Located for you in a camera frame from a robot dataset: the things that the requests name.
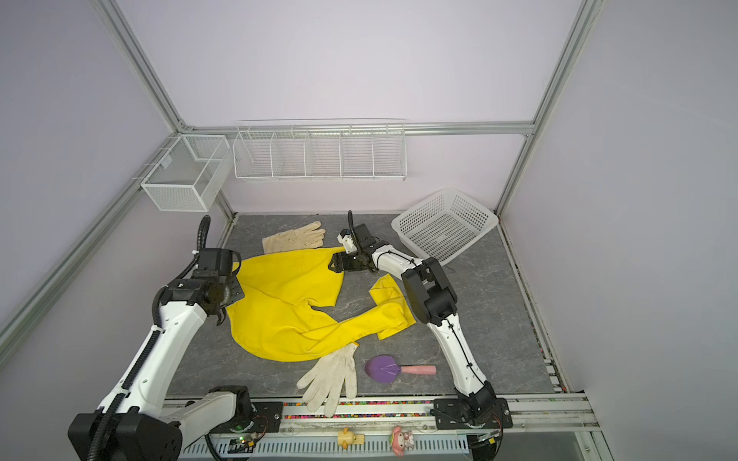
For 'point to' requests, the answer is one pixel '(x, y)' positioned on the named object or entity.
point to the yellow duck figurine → (346, 438)
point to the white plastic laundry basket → (440, 226)
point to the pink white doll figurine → (400, 440)
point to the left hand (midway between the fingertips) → (226, 296)
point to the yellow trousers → (277, 317)
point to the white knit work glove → (329, 377)
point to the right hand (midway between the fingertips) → (334, 264)
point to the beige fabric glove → (309, 236)
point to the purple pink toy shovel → (385, 369)
